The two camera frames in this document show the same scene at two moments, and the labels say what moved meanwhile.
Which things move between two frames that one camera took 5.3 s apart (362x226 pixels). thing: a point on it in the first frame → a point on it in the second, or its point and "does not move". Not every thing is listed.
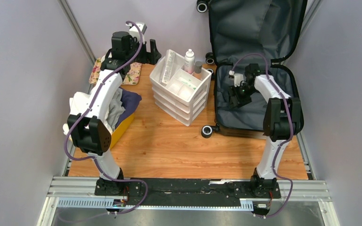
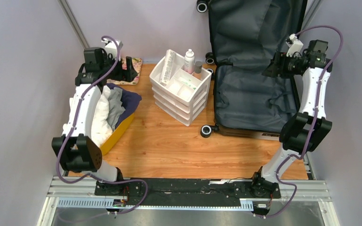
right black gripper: [233, 91] → [280, 58]
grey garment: [116, 108] does not move
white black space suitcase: [250, 32] does not move
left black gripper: [151, 58] → [127, 75]
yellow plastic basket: [120, 129] does not move
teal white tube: [189, 65] does not move
